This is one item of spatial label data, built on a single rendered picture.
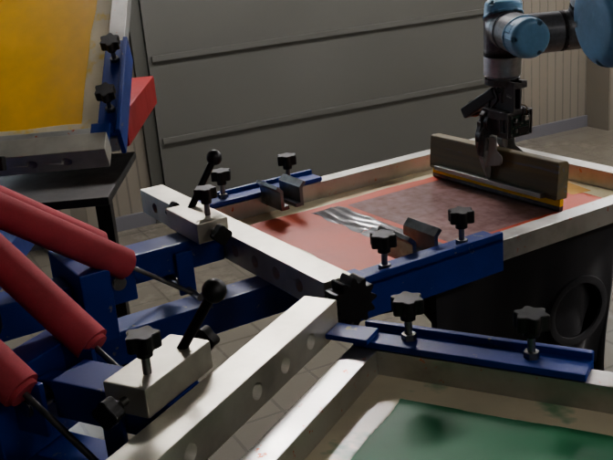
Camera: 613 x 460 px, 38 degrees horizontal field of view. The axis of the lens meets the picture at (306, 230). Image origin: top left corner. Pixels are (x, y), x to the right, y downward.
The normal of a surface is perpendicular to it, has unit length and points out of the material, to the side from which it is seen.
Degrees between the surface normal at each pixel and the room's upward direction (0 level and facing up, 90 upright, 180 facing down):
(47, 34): 32
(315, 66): 90
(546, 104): 90
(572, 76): 90
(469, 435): 0
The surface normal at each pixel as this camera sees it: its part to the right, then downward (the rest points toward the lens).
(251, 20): 0.46, 0.25
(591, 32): -0.96, 0.23
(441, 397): -0.08, -0.94
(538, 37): 0.12, 0.33
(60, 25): -0.05, -0.63
